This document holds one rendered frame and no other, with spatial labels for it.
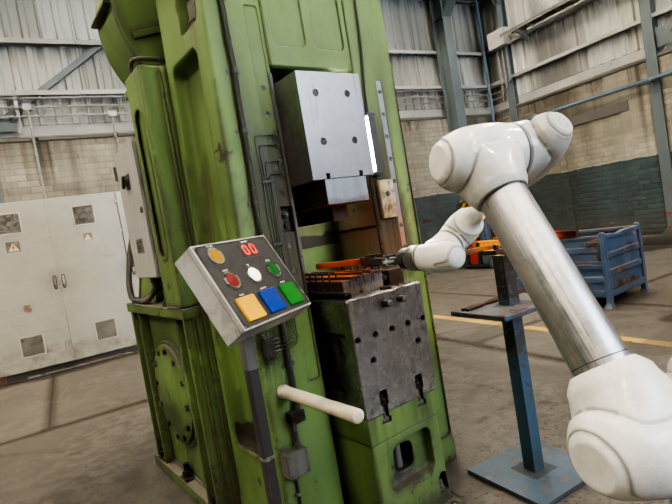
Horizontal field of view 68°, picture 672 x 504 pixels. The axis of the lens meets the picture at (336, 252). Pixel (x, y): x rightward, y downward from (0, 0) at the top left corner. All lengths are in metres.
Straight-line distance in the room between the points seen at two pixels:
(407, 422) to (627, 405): 1.25
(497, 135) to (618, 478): 0.65
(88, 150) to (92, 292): 2.02
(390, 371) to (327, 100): 1.05
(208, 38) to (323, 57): 0.49
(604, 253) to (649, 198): 4.49
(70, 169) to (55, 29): 1.95
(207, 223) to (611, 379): 1.65
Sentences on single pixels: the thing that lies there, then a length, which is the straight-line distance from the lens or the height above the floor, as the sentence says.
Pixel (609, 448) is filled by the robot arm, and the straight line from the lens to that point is 0.90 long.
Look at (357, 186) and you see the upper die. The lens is 1.94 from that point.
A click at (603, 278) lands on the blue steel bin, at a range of 5.30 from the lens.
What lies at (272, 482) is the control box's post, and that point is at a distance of 1.69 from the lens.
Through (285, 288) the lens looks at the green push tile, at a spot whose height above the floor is 1.03.
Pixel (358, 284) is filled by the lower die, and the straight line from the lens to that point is 1.90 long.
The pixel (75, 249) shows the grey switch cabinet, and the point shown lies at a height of 1.43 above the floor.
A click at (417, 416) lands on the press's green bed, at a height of 0.39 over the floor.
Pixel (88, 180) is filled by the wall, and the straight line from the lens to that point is 7.65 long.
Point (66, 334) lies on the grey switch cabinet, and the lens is 6.93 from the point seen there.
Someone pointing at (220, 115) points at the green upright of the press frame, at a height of 1.64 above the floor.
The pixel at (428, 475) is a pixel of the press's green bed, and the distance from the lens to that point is 2.21.
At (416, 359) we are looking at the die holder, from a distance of 2.04.
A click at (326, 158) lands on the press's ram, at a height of 1.44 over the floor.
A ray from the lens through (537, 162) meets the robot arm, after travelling 1.17.
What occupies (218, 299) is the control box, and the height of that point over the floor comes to 1.05.
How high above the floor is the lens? 1.19
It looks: 3 degrees down
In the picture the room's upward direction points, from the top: 10 degrees counter-clockwise
